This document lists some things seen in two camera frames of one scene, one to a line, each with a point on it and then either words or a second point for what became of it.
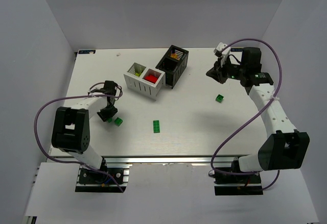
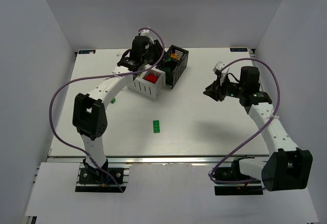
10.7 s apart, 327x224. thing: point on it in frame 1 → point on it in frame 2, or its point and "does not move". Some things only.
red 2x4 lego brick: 150,78 does not move
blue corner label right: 236,49 does not move
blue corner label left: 87,51 does not move
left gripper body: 106,114 → 158,56
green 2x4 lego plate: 156,126 does not move
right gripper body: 220,71 → 219,89
